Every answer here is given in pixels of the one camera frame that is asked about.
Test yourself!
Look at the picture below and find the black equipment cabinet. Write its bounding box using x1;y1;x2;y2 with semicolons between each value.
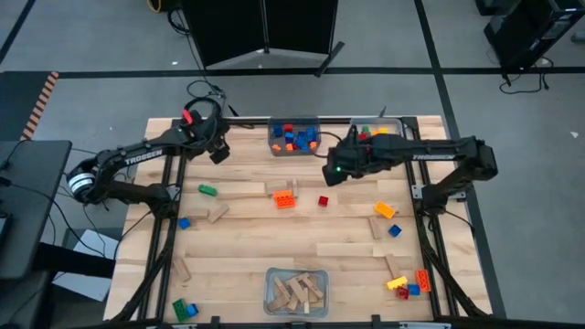
474;0;585;77

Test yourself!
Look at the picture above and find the dark grey plastic bin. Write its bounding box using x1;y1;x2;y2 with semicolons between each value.
267;116;323;159

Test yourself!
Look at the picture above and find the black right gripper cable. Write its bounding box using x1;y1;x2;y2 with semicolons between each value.
314;131;344;159

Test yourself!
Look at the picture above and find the black mat striped edge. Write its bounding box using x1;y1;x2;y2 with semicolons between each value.
0;71;59;142

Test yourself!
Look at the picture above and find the black floor cable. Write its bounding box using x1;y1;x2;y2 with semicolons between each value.
166;8;191;36
498;57;555;96

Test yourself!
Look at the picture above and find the black desk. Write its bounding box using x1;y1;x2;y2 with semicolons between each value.
0;140;115;280

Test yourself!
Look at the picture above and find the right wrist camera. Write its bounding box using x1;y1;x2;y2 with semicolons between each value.
322;164;345;187

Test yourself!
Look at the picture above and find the black partition screen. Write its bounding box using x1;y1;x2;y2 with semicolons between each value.
181;0;346;78

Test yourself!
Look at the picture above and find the white sheet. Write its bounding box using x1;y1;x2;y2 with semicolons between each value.
52;228;122;302

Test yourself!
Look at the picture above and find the black coiled cable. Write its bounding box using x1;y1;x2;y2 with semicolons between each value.
182;80;239;119

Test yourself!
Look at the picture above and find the clear plastic bin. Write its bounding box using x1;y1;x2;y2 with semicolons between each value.
349;117;410;159

